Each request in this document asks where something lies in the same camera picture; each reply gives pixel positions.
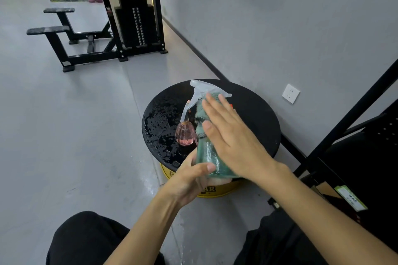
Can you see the pink spray bottle grey nozzle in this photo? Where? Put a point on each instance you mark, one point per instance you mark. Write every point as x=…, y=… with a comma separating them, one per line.
x=186, y=137

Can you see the round black table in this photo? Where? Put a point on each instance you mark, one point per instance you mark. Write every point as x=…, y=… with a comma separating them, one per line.
x=258, y=125

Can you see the person's left hand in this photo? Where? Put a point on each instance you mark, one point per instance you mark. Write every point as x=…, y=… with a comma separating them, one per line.
x=183, y=185

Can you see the green cleaning cloth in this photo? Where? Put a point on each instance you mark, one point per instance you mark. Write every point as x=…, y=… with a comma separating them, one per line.
x=200, y=115

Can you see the white wall socket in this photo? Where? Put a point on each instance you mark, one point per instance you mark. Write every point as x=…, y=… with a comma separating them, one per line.
x=291, y=93

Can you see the green spray bottle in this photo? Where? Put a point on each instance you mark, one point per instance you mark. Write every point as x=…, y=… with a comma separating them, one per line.
x=205, y=153

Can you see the black metal rack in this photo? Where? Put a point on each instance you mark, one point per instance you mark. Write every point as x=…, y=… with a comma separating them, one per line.
x=357, y=156

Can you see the person's right hand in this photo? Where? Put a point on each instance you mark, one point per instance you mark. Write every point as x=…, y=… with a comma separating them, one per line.
x=239, y=146

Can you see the green white label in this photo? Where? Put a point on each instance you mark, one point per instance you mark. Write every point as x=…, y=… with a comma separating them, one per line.
x=350, y=198

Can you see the person's left forearm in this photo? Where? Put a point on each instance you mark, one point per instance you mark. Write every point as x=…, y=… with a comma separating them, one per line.
x=140, y=233

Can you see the person's right forearm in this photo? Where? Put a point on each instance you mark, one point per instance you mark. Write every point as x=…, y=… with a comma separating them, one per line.
x=332, y=218

